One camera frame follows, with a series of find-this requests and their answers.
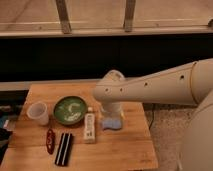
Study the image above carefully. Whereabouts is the black striped rectangular block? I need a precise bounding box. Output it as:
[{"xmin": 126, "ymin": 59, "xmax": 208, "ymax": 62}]
[{"xmin": 55, "ymin": 133, "xmax": 73, "ymax": 166}]

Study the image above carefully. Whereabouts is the translucent plastic cup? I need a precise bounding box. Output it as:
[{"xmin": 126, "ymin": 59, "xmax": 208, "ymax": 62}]
[{"xmin": 27, "ymin": 101, "xmax": 49, "ymax": 126}]

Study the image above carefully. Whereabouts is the white tube bottle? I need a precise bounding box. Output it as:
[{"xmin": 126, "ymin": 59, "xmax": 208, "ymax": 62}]
[{"xmin": 83, "ymin": 107, "xmax": 95, "ymax": 143}]

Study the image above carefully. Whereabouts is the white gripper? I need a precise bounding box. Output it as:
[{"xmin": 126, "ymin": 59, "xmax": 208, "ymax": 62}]
[{"xmin": 100, "ymin": 102, "xmax": 123, "ymax": 130}]

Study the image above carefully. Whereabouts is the wooden table post right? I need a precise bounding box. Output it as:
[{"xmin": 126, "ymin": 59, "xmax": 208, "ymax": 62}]
[{"xmin": 123, "ymin": 0, "xmax": 136, "ymax": 32}]

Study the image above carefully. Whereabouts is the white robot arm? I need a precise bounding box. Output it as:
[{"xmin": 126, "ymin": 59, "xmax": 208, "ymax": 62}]
[{"xmin": 93, "ymin": 58, "xmax": 213, "ymax": 171}]

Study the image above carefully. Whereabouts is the red chili pepper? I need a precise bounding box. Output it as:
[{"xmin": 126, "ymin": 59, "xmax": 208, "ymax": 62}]
[{"xmin": 46, "ymin": 129, "xmax": 55, "ymax": 154}]

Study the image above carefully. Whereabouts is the green bowl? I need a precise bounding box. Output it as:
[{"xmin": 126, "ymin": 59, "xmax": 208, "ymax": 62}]
[{"xmin": 53, "ymin": 96, "xmax": 88, "ymax": 126}]

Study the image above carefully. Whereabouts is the wooden table post left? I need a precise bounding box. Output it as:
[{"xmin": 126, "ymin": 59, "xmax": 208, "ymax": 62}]
[{"xmin": 55, "ymin": 0, "xmax": 71, "ymax": 34}]

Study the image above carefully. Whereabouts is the wooden table post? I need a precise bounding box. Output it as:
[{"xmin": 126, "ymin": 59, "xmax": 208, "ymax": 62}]
[
  {"xmin": 55, "ymin": 0, "xmax": 71, "ymax": 34},
  {"xmin": 123, "ymin": 0, "xmax": 136, "ymax": 32}
]

